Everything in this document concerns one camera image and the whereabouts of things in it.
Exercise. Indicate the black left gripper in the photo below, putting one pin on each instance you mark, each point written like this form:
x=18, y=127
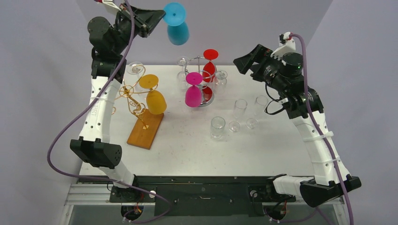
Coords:
x=145, y=20

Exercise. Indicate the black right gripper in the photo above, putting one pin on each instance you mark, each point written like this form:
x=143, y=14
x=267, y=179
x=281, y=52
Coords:
x=257, y=62

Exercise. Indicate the blue wine glass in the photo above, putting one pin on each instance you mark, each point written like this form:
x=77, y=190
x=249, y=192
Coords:
x=175, y=16

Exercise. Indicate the clear glass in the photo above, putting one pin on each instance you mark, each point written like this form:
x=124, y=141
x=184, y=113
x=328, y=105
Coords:
x=259, y=106
x=220, y=82

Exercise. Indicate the clear champagne flute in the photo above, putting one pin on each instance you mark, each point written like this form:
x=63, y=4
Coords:
x=239, y=109

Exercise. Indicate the clear glass back gold rack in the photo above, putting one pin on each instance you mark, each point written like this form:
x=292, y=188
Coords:
x=136, y=69

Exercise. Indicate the clear etched goblet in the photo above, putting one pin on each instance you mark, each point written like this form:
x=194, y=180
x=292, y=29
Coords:
x=217, y=127

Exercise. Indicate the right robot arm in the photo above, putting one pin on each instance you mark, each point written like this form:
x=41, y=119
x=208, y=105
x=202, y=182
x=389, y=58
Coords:
x=283, y=72

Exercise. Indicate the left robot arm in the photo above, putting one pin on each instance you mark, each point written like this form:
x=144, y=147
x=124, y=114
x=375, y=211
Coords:
x=108, y=67

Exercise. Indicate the clear glass on silver rack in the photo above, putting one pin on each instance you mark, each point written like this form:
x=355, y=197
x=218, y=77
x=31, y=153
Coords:
x=220, y=82

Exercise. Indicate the clear glass back left silver rack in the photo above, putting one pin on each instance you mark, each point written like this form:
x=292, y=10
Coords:
x=181, y=81

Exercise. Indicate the red wine glass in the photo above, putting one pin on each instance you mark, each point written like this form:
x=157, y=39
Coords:
x=208, y=72

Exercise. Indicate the pink wine glass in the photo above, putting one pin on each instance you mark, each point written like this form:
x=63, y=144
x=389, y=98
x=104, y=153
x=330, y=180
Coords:
x=193, y=93

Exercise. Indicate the yellow wine glass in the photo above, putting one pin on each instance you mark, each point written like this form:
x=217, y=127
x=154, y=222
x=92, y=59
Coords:
x=155, y=100

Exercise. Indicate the gold rack with wooden base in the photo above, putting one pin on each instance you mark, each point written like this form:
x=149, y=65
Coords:
x=147, y=124

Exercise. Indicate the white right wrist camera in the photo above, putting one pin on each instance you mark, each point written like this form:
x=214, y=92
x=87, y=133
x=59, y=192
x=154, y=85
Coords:
x=286, y=45

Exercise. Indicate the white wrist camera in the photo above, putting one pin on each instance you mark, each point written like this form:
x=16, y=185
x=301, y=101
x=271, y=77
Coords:
x=110, y=6
x=286, y=45

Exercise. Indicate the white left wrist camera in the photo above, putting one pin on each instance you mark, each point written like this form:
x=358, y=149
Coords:
x=110, y=6

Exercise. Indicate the silver wire glass rack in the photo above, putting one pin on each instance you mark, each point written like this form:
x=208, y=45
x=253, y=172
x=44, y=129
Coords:
x=201, y=61

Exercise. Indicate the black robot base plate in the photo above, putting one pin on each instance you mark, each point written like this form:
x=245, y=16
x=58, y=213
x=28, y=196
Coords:
x=196, y=196

